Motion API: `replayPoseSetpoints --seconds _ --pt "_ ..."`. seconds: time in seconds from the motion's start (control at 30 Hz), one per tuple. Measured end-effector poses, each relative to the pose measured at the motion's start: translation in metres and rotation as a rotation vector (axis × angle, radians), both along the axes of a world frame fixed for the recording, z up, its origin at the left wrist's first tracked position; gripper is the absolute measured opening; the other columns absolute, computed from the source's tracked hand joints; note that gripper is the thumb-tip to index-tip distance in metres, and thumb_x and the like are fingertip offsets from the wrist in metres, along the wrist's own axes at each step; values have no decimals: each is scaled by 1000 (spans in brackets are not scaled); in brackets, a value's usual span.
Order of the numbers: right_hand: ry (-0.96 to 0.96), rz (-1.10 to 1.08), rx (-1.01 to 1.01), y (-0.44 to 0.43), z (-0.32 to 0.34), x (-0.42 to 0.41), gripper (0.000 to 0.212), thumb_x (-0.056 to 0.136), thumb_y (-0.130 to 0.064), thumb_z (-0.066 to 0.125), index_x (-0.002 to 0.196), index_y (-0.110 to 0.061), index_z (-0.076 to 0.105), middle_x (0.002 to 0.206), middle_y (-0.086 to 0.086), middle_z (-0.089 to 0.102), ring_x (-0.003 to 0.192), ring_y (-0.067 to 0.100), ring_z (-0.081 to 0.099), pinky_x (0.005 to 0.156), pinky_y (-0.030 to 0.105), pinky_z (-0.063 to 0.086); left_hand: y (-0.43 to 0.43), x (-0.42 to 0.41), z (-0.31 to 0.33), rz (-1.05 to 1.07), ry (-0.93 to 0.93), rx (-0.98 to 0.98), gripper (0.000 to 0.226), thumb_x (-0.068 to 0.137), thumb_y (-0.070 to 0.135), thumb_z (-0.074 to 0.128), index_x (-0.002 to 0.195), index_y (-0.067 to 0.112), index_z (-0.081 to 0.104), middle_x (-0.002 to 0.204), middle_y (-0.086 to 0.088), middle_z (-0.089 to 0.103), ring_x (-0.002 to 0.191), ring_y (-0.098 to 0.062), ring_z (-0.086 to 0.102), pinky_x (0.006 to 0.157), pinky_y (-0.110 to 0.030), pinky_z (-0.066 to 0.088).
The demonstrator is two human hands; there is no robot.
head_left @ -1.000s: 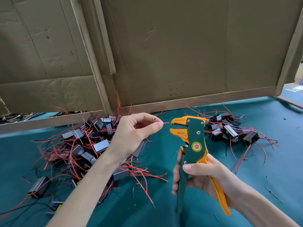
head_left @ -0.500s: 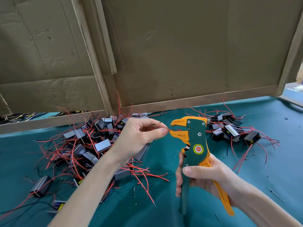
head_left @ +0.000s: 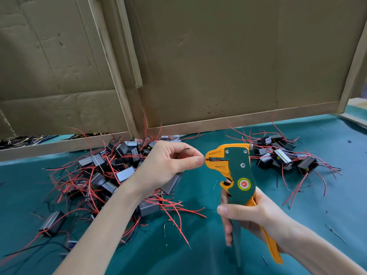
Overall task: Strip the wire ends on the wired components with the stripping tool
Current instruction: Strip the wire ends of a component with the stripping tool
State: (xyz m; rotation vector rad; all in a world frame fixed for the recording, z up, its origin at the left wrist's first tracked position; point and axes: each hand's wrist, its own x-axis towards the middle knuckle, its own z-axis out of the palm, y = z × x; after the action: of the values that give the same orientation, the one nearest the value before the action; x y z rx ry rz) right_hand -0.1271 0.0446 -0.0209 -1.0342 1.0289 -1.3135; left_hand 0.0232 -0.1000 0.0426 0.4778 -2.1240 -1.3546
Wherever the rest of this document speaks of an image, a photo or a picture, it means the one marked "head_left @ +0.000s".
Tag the person's right hand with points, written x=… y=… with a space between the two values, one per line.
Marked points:
x=266 y=217

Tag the person's left hand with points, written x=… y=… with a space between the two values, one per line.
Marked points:
x=158 y=169

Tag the person's right forearm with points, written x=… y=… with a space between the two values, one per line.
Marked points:
x=327 y=252

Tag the person's left forearm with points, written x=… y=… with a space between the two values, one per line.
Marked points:
x=100 y=235

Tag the thin wooden strip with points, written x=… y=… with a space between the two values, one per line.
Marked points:
x=130 y=45

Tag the flat grey board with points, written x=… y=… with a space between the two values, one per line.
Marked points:
x=355 y=114

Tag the smooth brown cardboard panel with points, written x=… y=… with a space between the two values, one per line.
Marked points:
x=246 y=54

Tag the creased brown cardboard panel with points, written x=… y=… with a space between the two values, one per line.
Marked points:
x=46 y=60

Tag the long wooden bottom rail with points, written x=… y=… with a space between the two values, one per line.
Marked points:
x=246 y=118

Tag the short wooden bottom rail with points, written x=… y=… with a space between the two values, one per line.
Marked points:
x=57 y=149

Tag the wide wooden post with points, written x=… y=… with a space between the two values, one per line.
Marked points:
x=112 y=65

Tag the wooden corner post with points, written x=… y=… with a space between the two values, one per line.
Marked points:
x=351 y=77

